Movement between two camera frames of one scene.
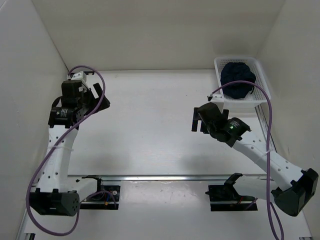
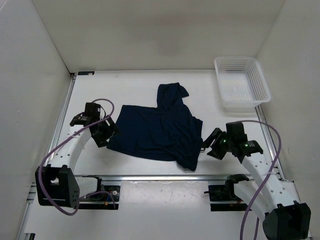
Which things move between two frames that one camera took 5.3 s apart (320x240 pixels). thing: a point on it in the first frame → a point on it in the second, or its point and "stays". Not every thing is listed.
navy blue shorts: x=233 y=72 → x=168 y=132
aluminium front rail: x=167 y=178 stays
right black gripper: x=195 y=120 → x=215 y=135
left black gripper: x=89 y=94 → x=111 y=130
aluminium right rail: x=264 y=124 stays
